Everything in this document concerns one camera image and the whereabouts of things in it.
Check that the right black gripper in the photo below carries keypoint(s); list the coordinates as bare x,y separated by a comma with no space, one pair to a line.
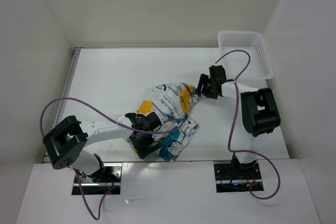
204,79

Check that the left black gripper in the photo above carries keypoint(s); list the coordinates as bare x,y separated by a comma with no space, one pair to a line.
143,149

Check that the colourful printed shorts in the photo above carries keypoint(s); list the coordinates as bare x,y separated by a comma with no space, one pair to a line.
168,103

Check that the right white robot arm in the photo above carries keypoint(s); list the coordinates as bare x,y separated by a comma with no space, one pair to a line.
256,108

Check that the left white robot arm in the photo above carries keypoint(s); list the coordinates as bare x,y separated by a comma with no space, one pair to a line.
65,143

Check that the white plastic basket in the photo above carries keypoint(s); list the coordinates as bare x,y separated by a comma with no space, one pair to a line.
244,52

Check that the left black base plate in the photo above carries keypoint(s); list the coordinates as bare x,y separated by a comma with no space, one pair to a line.
109,183

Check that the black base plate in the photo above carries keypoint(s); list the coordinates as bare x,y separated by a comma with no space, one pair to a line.
109,183
229,181

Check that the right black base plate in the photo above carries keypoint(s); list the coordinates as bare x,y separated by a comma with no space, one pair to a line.
229,181

